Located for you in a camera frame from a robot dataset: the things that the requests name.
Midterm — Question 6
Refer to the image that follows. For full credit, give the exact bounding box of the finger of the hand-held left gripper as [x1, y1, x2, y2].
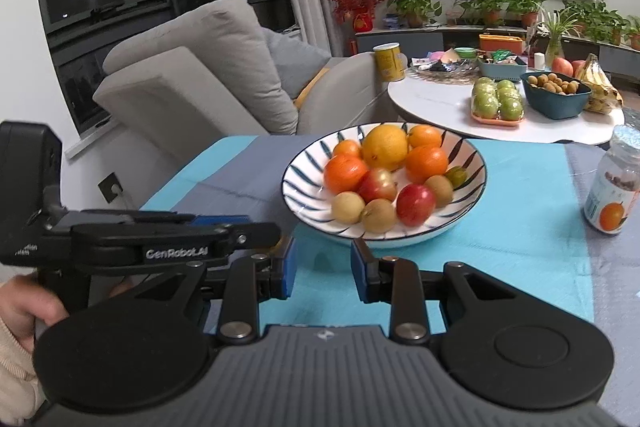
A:
[60, 208, 253, 228]
[72, 221, 282, 253]

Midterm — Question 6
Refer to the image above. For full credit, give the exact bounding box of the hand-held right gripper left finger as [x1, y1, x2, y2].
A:
[127, 237, 299, 343]

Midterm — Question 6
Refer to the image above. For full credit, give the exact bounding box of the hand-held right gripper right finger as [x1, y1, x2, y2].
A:
[350, 238, 536, 343]

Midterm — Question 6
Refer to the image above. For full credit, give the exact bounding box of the brown longan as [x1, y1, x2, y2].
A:
[331, 191, 367, 225]
[361, 199, 398, 234]

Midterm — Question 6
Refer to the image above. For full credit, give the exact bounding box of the red round fruit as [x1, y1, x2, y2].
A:
[396, 183, 436, 228]

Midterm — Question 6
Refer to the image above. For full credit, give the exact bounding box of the red apple with yellow patch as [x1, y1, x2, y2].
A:
[357, 168, 398, 204]

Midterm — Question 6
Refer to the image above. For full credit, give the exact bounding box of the white blue striped bowl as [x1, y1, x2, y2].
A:
[281, 122, 488, 249]

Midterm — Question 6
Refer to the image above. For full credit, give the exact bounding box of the small orange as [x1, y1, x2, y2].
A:
[332, 139, 362, 159]

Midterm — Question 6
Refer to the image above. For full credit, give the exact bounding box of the person's left forearm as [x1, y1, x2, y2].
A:
[0, 314, 48, 427]

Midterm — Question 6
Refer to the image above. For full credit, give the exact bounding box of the person's left hand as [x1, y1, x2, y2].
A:
[0, 274, 68, 348]

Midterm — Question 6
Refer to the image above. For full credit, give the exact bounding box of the brown kiwi right in bowl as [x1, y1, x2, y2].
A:
[424, 174, 455, 208]

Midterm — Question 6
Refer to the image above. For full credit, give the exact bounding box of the large yellow citrus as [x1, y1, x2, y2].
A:
[361, 123, 409, 172]

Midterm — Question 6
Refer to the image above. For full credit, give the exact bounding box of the grey sofa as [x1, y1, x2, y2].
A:
[92, 0, 396, 158]

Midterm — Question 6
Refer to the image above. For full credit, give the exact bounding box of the blue and grey tablecloth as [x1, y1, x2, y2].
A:
[140, 134, 640, 427]

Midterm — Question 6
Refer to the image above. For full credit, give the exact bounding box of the yellow cushion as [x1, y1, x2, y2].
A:
[294, 67, 331, 110]

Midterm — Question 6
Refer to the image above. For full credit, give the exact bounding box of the grey cushion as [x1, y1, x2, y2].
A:
[262, 27, 333, 100]

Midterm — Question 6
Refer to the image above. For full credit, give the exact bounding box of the white round table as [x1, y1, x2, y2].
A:
[387, 57, 626, 145]

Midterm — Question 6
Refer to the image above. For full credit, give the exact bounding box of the pink foam tray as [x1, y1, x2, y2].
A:
[471, 112, 526, 128]

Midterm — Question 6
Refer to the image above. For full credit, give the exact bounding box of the yellow canister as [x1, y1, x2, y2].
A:
[373, 42, 407, 82]

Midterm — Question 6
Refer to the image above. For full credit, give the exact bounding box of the glass snack plate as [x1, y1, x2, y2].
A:
[407, 57, 478, 82]

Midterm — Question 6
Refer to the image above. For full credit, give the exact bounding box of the grey television cabinet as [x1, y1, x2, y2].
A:
[350, 24, 640, 72]

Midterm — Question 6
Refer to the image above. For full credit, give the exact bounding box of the teal basket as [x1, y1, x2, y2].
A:
[477, 54, 528, 80]

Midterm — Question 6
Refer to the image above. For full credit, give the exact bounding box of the teal bowl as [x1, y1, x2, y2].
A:
[520, 72, 593, 120]

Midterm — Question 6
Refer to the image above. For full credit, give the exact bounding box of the glass jar with orange label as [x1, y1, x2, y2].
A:
[582, 124, 640, 236]

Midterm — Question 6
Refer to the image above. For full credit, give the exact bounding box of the orange box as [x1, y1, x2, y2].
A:
[478, 34, 525, 54]

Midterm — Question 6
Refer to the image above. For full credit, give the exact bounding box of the pile of longans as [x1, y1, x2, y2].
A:
[527, 73, 583, 95]

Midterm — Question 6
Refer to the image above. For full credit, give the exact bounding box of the spider plant in glass vase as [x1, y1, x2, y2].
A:
[537, 9, 581, 70]

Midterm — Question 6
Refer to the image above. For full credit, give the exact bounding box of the row of potted green plants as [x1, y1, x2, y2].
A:
[387, 0, 640, 50]

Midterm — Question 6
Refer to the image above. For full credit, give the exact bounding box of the bunch of bananas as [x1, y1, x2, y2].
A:
[575, 53, 625, 115]

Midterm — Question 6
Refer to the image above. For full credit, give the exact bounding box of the dark wall socket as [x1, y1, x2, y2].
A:
[98, 172, 124, 202]

